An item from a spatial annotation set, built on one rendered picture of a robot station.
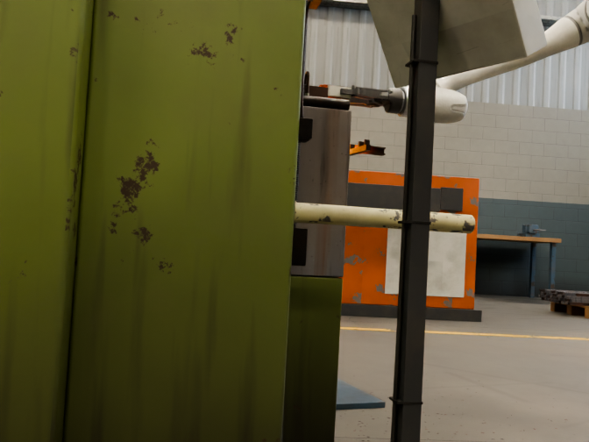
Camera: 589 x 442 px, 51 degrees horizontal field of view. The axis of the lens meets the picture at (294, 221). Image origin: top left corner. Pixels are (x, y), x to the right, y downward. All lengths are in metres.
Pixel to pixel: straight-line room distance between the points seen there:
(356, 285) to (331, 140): 3.76
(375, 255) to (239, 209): 4.11
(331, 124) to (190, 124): 0.48
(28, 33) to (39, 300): 0.48
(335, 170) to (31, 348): 0.87
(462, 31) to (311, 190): 0.57
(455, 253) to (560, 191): 5.22
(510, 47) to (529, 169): 9.14
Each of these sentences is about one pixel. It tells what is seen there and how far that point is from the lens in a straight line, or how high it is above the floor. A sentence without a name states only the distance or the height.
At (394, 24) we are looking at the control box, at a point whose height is 1.04.
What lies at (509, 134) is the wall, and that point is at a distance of 10.34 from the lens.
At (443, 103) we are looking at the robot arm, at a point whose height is 0.99.
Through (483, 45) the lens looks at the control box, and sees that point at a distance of 1.31.
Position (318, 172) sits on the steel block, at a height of 0.74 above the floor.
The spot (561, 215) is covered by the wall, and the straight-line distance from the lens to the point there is 10.57.
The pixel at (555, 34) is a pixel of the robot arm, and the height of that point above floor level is 1.22.
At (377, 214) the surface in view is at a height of 0.63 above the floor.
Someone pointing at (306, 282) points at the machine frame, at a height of 0.45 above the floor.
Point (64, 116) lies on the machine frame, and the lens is 1.22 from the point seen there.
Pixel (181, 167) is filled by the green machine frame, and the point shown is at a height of 0.69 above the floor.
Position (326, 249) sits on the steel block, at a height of 0.54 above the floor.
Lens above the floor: 0.54
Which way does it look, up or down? 3 degrees up
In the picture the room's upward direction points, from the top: 3 degrees clockwise
